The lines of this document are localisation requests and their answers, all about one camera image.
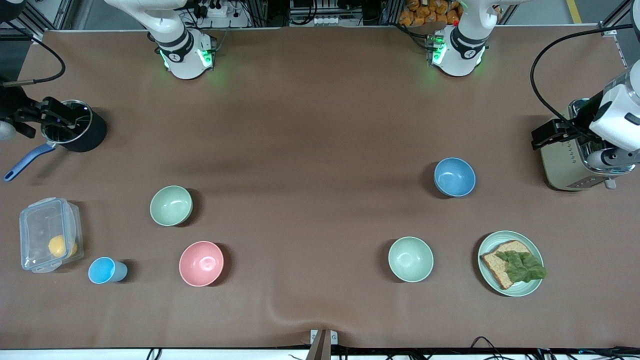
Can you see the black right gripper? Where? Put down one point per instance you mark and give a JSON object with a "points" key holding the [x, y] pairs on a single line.
{"points": [[11, 106]]}

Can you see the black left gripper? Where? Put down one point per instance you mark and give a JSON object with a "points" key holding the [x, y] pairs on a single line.
{"points": [[581, 119]]}

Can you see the blue bowl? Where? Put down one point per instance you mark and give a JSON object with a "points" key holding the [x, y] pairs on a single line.
{"points": [[454, 176]]}

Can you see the pale green bowl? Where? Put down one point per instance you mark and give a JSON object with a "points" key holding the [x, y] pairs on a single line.
{"points": [[411, 259], [171, 205]]}

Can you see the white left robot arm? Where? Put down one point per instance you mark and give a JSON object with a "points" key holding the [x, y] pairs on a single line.
{"points": [[457, 60]]}

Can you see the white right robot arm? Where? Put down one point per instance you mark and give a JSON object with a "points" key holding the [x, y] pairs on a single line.
{"points": [[185, 60]]}

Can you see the pink bowl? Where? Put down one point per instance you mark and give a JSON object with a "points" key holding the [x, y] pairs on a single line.
{"points": [[201, 263]]}

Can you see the glass lid blue knob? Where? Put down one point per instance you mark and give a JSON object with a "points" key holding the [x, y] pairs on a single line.
{"points": [[67, 134]]}

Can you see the beige chrome toaster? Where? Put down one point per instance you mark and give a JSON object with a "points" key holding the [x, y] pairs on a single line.
{"points": [[560, 170]]}

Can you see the clear plastic lidded container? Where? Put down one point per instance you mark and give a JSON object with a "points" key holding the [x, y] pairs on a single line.
{"points": [[37, 225]]}

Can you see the yellow fruit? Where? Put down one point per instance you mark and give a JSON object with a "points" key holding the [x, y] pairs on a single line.
{"points": [[57, 246]]}

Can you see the green lettuce leaf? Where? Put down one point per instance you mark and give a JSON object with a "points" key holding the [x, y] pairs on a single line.
{"points": [[522, 267]]}

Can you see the brown bread slice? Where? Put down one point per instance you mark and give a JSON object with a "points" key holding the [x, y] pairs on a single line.
{"points": [[495, 262]]}

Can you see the pale green plate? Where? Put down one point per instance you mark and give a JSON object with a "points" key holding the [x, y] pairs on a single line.
{"points": [[520, 289]]}

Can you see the light blue cup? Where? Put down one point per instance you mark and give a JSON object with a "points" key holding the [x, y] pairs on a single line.
{"points": [[102, 270]]}

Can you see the orange snack bags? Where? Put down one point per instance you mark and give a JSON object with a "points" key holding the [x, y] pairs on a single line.
{"points": [[425, 12]]}

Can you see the white power strip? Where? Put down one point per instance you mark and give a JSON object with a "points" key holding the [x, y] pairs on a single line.
{"points": [[220, 12], [327, 21]]}

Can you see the brown table cover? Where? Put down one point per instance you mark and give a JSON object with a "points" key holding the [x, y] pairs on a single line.
{"points": [[320, 125]]}

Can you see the aluminium frame strut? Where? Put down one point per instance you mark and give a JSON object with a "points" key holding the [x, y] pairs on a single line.
{"points": [[618, 47]]}

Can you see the metal table clamp bracket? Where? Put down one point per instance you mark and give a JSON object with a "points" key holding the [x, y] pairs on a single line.
{"points": [[324, 345]]}

